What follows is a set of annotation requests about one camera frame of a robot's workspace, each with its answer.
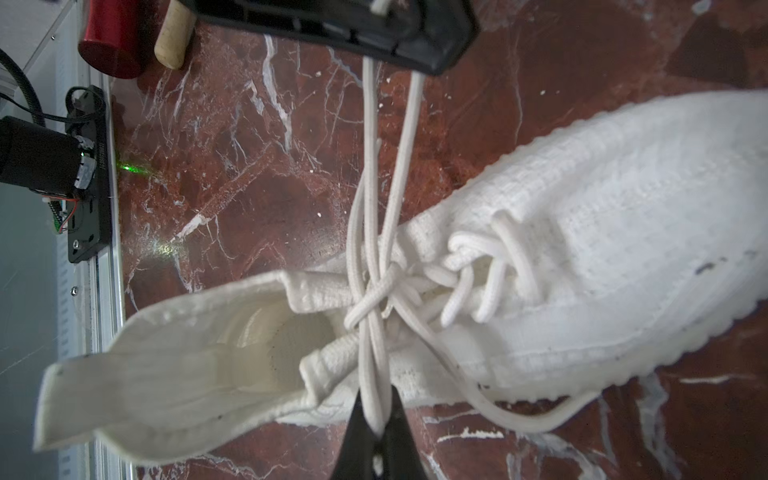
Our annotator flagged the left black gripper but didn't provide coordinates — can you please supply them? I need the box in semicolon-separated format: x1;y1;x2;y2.
183;1;479;76

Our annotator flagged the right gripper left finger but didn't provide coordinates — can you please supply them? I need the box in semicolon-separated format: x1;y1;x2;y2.
329;393;378;480

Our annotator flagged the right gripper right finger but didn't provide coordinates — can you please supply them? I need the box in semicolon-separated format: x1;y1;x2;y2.
377;386;427;480

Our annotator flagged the white knit sneaker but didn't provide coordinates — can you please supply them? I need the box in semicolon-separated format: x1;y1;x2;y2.
32;59;767;465

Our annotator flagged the red black spray bottle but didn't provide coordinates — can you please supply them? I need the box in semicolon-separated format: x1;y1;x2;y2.
78;0;144;79

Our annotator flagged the wooden handle blue mallet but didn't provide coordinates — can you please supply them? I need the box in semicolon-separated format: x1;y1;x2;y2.
154;0;197;70

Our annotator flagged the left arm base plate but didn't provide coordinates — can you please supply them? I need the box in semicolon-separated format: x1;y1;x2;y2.
65;86;113;264

